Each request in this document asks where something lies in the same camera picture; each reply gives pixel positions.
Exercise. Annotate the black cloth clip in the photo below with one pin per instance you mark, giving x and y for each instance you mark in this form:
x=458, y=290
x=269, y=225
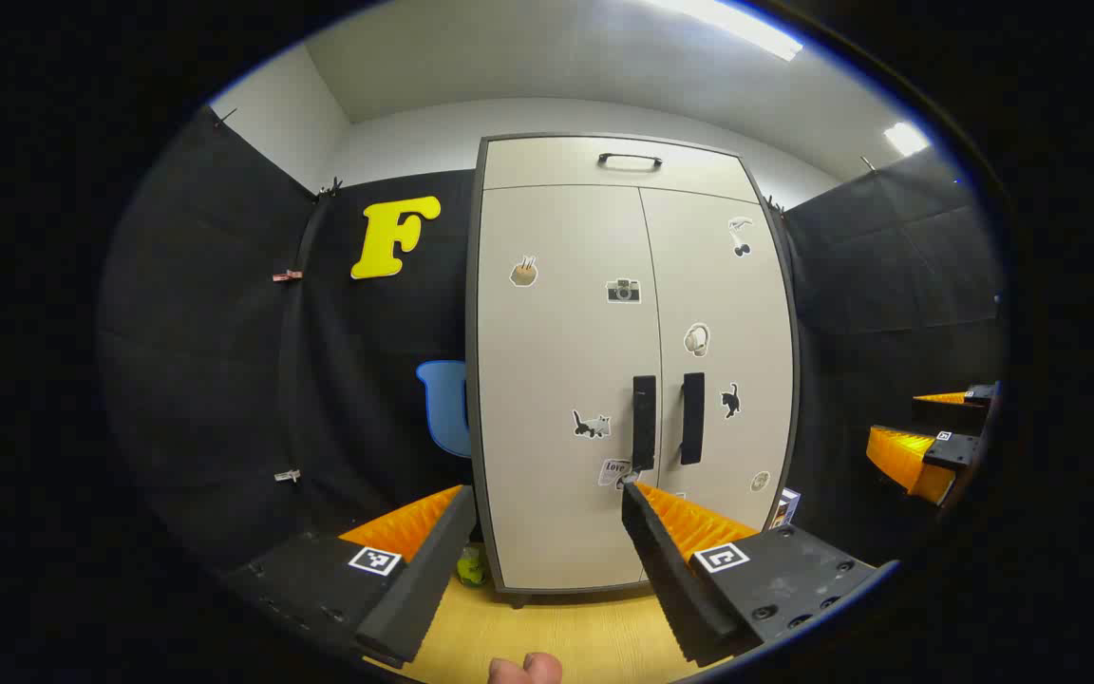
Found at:
x=774, y=203
x=330, y=187

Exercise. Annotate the beige cabinet drawer front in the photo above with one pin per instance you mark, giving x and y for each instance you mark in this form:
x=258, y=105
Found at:
x=547, y=166

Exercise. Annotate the small yellow green object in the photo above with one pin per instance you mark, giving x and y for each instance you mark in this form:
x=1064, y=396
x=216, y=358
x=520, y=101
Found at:
x=471, y=567

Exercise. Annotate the small white blue box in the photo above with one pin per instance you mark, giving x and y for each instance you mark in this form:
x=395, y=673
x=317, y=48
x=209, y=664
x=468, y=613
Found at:
x=786, y=506

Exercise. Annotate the black backdrop cloth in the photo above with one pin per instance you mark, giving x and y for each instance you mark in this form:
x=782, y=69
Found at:
x=224, y=332

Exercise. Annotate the white clothes peg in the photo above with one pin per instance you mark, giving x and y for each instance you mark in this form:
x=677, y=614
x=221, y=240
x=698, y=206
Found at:
x=287, y=475

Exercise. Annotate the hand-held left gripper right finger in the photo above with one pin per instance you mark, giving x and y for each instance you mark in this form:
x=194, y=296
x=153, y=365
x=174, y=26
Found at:
x=675, y=589

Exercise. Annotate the small ceiling light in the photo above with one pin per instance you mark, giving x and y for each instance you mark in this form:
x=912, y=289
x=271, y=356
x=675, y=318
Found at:
x=906, y=139

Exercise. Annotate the beige double-door shoe cabinet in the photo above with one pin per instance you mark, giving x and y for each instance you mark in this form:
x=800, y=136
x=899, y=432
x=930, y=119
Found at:
x=473, y=380

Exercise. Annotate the red clothes peg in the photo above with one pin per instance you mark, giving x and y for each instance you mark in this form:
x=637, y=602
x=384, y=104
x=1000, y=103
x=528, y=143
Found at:
x=287, y=275

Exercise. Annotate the beige cabinet door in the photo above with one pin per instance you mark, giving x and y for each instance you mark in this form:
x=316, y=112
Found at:
x=556, y=361
x=727, y=285

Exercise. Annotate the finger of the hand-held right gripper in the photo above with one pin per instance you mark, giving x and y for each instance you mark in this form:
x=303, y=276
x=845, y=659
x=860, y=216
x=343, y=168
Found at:
x=903, y=461
x=955, y=413

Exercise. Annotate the long ceiling light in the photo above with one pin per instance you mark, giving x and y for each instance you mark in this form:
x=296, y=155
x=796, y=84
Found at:
x=727, y=24

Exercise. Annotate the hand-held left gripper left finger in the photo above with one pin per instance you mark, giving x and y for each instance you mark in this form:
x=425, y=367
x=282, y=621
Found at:
x=424, y=589

